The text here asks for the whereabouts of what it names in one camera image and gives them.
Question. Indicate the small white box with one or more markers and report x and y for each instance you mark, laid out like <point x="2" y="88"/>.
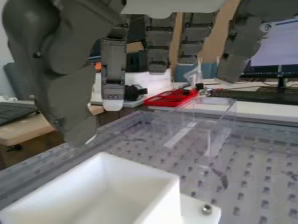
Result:
<point x="102" y="196"/>

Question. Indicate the dark keyboard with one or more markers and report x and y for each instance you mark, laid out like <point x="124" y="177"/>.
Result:
<point x="261" y="95"/>

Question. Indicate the black keyboard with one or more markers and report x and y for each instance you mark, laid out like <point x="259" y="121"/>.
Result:
<point x="14" y="111"/>

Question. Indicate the wooden desk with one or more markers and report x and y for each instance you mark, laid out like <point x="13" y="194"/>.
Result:
<point x="22" y="128"/>

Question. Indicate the red tray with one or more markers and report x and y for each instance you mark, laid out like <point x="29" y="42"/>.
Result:
<point x="171" y="97"/>

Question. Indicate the silver screw head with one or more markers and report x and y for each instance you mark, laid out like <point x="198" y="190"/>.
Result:
<point x="207" y="209"/>

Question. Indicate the long white desk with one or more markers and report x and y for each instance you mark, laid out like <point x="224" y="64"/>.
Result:
<point x="267" y="110"/>

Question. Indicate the clear box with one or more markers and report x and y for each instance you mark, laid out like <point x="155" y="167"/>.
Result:
<point x="208" y="140"/>

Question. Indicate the bright computer screen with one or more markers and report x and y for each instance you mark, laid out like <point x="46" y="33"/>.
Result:
<point x="280" y="43"/>

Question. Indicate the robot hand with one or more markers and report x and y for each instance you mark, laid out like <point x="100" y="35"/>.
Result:
<point x="58" y="66"/>

